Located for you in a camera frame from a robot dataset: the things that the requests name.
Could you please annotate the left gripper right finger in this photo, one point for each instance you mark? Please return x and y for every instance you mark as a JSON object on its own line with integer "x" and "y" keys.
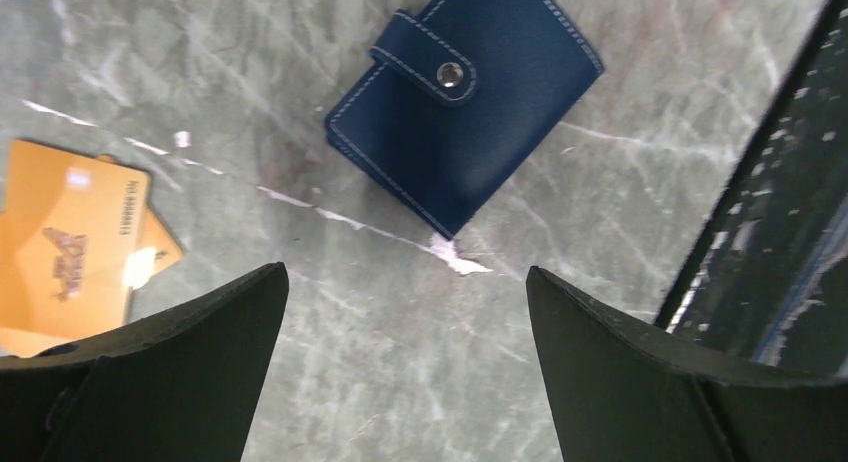
{"x": 621, "y": 389}

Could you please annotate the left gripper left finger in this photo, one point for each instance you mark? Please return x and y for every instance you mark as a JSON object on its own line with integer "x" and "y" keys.
{"x": 180, "y": 385}

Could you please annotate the blue leather card holder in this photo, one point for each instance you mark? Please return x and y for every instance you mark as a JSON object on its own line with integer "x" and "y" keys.
{"x": 457, "y": 97}

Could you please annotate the gold card stack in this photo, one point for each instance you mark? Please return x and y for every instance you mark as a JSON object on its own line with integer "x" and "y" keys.
{"x": 77, "y": 238}

